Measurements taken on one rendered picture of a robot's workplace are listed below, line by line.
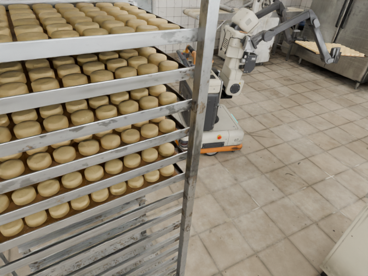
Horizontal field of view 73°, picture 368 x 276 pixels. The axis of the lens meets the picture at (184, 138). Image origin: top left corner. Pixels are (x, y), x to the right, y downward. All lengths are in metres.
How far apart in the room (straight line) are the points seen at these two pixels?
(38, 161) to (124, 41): 0.34
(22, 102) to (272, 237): 1.88
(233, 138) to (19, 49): 2.21
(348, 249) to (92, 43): 1.63
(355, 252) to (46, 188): 1.55
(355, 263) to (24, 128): 1.69
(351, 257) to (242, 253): 0.65
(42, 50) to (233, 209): 1.89
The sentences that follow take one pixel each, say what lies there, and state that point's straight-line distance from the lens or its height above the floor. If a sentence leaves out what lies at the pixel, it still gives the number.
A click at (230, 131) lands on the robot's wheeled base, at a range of 2.51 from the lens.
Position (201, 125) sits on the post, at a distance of 0.70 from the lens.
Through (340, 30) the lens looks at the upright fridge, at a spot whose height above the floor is 0.80.
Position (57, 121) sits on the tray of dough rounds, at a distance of 0.62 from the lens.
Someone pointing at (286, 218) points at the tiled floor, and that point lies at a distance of 2.26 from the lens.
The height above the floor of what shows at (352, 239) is 0.47.
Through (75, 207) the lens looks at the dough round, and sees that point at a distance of 0.79.
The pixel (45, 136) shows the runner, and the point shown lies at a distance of 0.58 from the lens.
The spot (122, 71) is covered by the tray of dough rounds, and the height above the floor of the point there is 1.42.
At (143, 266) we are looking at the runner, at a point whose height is 0.62.
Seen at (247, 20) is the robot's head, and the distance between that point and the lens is 2.30.
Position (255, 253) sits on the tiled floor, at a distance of 1.99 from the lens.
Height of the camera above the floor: 1.64
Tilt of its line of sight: 36 degrees down
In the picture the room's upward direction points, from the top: 4 degrees clockwise
